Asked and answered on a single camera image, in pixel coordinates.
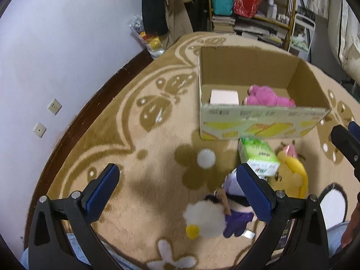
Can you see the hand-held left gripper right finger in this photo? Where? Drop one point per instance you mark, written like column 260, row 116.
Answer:
column 253, row 197

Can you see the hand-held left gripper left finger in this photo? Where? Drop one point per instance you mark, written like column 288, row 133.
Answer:
column 103, row 187

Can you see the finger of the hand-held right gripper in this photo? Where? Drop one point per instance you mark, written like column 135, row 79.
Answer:
column 343, row 142
column 355, row 128

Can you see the white-haired purple plush doll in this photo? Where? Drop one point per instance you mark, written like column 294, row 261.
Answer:
column 239, row 219

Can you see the green tissue pack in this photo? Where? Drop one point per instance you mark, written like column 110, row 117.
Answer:
column 257, row 152

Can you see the yellow plush toy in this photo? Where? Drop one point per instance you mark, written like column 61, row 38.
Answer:
column 292, row 171

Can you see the black tissue pack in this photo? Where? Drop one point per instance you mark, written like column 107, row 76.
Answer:
column 284, row 236

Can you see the white fluffy plush toy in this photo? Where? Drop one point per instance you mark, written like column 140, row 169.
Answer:
column 205, row 216

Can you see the cardboard box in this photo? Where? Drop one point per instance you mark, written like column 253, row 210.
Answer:
column 253, row 126

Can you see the person's right hand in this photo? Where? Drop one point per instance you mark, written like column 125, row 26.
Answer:
column 348, row 234

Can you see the pink plush toy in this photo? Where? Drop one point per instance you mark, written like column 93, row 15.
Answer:
column 267, row 98

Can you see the person's right leg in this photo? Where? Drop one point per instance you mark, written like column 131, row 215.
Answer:
column 336, row 239

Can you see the white bedding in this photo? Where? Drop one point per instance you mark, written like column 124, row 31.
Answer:
column 346, row 33

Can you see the pale pink tissue pack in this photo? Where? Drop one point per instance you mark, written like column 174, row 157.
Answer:
column 225, row 97

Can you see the white trolley cart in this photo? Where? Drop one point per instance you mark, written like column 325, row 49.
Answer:
column 302, row 33

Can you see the wooden shelf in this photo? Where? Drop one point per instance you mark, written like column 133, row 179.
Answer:
column 291, row 14

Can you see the pile of papers and magazines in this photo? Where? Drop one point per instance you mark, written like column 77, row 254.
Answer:
column 261, row 31

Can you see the row of cosmetic bottles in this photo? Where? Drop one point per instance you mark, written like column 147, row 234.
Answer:
column 277, row 12

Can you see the clear plastic bag of toys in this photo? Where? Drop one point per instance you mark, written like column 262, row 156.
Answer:
column 149, row 39

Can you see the red patterned gift bag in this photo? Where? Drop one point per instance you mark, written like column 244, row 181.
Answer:
column 247, row 1

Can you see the stack of books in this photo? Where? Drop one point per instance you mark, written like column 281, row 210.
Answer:
column 223, row 24

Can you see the black hanging coat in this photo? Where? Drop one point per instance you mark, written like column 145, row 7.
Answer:
column 153, row 5

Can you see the beige hanging garment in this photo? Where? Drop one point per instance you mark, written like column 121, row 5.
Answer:
column 180, row 14

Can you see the dark hanging garment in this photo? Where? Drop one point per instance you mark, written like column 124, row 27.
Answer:
column 198, row 5

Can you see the white wall socket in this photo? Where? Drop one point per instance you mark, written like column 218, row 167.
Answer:
column 39, row 130
column 54, row 107

